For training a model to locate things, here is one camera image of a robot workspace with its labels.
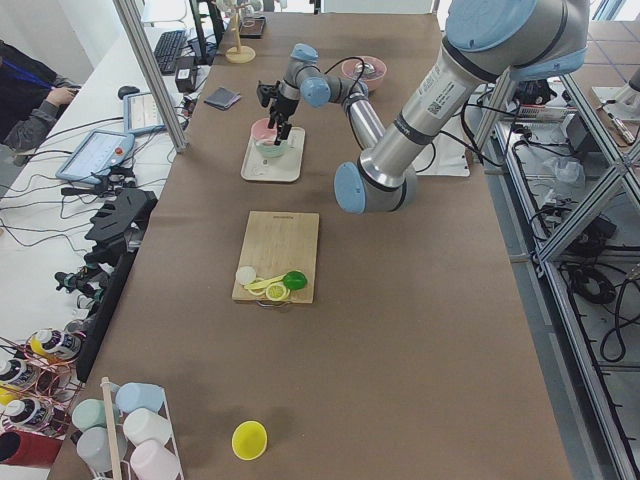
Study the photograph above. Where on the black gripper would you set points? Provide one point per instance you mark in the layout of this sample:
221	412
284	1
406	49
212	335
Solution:
286	105

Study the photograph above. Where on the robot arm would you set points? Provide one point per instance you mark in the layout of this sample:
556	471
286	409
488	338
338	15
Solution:
530	40

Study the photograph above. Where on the large pink ice bowl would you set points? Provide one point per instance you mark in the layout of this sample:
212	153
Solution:
372	83

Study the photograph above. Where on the green stacked bowls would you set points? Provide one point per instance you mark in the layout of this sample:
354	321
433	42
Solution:
268	149

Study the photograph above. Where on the white rabbit tray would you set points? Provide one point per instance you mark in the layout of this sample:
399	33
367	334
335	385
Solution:
266	162

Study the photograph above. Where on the metal ice scoop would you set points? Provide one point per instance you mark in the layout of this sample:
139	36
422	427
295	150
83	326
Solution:
363	68

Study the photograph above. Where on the wooden cutting board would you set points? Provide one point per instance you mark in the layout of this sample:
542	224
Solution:
276	243

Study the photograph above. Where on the black keyboard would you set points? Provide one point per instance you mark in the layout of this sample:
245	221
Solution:
168	49

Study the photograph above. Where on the blue teach pendant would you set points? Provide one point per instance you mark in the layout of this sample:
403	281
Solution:
141	114
96	155

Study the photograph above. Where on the green lime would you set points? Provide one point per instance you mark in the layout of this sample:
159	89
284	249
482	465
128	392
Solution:
295	280

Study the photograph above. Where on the yellow plastic knife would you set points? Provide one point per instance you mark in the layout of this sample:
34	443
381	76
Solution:
274	279

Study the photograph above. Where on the lemon slice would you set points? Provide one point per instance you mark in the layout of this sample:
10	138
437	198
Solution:
277	292
257	288

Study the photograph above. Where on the yellow plastic cup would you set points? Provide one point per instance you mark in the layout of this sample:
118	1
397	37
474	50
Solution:
249	440

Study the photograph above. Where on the pastel cup rack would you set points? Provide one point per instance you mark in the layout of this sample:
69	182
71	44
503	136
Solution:
127	433

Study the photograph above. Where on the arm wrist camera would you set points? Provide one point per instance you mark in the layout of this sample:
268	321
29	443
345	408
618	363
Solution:
266	93

